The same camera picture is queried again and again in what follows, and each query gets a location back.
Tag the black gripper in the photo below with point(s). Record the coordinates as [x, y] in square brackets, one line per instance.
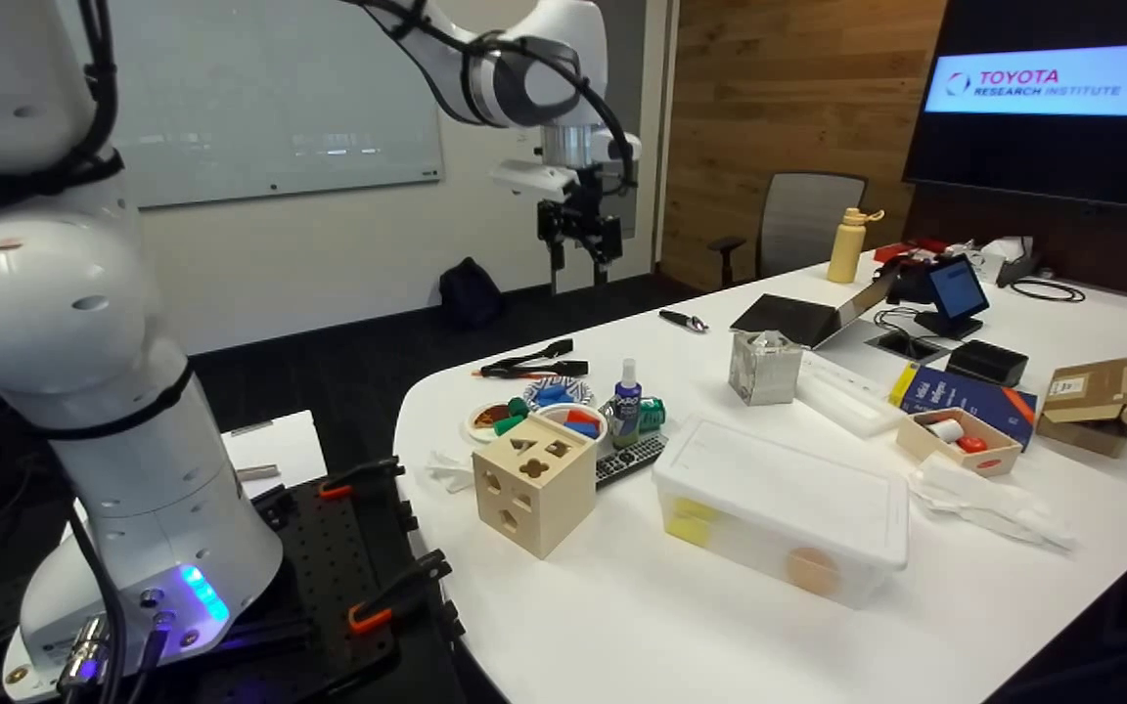
[579, 225]

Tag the small blue bottle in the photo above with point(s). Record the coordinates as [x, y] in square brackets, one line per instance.
[629, 392]

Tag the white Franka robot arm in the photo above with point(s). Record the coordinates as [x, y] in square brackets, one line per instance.
[95, 325]

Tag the yellow water bottle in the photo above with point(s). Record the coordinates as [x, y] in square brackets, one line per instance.
[847, 243]

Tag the black backpack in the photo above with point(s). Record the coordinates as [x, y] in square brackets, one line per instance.
[471, 292]

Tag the black marker pen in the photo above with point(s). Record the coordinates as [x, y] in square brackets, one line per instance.
[681, 319]

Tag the blue patterned bowl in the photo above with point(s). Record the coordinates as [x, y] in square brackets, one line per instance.
[548, 392]

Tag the white bowl with coloured blocks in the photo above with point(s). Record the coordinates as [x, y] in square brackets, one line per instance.
[574, 421]

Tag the green can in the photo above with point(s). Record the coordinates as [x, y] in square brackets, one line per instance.
[651, 415]

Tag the white plate with green toys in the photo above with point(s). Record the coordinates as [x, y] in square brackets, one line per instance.
[500, 421]

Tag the silver patterned cube tin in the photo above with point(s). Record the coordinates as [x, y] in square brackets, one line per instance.
[763, 363]

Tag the wooden shape sorter cube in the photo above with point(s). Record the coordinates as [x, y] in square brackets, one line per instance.
[534, 483]

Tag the grey office chair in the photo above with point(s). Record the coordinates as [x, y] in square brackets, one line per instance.
[804, 220]

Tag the crumpled clear plastic wrap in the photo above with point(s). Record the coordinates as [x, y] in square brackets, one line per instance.
[447, 469]

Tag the long clear plastic box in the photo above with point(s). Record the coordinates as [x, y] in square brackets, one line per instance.
[849, 392]

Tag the clear plastic lidded container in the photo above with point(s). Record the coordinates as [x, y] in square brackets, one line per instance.
[784, 509]

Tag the black pouch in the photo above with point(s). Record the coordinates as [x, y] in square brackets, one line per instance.
[909, 282]

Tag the white paper sheet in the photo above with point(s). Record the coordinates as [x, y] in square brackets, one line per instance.
[271, 449]

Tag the small tablet on stand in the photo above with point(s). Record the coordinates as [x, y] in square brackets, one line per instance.
[955, 295]

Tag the black mounting board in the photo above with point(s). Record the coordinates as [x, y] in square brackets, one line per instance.
[330, 571]

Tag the wooden tray with blocks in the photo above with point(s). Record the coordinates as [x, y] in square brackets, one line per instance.
[955, 442]

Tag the small black box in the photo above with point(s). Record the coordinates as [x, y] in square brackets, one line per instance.
[986, 362]

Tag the clear plastic bag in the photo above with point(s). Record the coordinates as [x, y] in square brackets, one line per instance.
[991, 500]

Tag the brown cardboard box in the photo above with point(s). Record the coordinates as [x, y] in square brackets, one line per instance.
[1092, 400]

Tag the wall whiteboard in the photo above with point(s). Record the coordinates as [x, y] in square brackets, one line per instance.
[277, 97]

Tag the wall mounted TV screen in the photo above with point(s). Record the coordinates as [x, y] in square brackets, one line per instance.
[1059, 101]

